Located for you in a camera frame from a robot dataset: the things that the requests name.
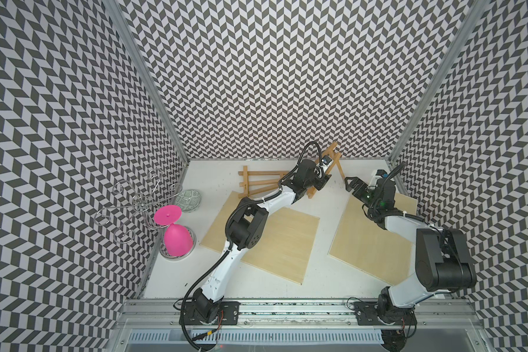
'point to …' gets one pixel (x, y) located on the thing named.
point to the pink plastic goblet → (177, 240)
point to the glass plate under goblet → (166, 255)
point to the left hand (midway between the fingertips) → (326, 171)
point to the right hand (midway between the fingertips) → (350, 185)
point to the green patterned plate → (188, 200)
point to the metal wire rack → (144, 193)
